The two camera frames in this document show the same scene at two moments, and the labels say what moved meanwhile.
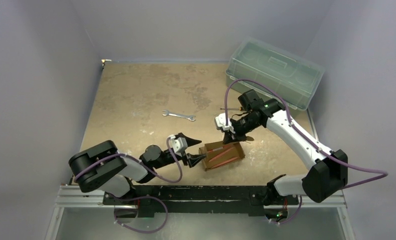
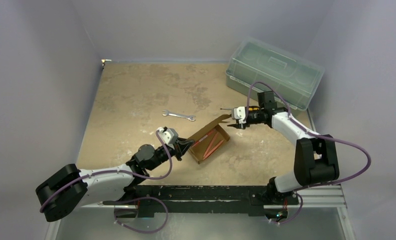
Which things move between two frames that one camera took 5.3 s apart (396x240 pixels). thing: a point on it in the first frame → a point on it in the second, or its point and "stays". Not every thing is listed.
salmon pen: (221, 154) → (211, 144)
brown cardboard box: (219, 154) → (209, 140)
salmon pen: (226, 162) → (214, 149)
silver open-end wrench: (190, 117) stays
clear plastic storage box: (274, 73) stays
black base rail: (149, 199) stays
